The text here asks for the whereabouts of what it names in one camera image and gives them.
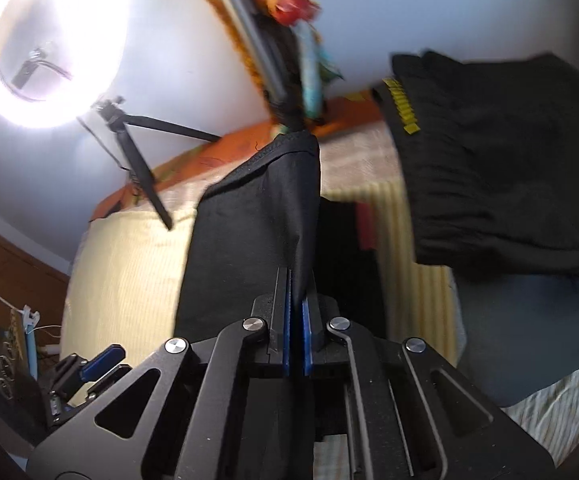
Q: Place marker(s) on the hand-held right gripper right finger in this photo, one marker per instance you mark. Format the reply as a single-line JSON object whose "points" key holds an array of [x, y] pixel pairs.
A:
{"points": [[307, 335]]}

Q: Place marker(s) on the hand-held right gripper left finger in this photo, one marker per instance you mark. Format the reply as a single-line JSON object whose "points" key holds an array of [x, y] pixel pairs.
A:
{"points": [[285, 330]]}

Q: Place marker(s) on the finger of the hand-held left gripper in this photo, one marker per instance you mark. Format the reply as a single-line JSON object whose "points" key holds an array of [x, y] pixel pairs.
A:
{"points": [[101, 361], [111, 380]]}

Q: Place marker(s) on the black pants with pink logo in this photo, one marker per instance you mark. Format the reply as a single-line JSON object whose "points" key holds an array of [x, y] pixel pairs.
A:
{"points": [[249, 230]]}

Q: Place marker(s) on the folded grey pants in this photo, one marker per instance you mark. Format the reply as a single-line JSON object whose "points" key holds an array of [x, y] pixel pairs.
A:
{"points": [[519, 330]]}

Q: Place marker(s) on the folded black pants yellow label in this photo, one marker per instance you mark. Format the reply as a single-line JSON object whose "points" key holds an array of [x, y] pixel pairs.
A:
{"points": [[499, 170]]}

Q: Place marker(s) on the leopard print cloth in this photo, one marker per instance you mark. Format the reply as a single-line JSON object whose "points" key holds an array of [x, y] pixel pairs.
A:
{"points": [[14, 370]]}

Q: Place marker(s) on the yellow striped cloth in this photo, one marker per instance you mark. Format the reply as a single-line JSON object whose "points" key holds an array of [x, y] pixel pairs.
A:
{"points": [[129, 270]]}

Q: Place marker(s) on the orange patterned cloth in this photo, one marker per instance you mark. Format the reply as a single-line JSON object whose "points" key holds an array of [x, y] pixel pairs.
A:
{"points": [[194, 160]]}

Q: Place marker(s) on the small black tripod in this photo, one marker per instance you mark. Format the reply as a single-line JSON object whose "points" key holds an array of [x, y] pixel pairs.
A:
{"points": [[139, 165]]}

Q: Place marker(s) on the folded silver tripod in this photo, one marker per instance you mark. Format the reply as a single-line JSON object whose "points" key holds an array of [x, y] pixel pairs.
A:
{"points": [[259, 45]]}

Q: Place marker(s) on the gooseneck phone holder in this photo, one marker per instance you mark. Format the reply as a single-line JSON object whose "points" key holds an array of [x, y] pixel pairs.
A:
{"points": [[26, 72]]}

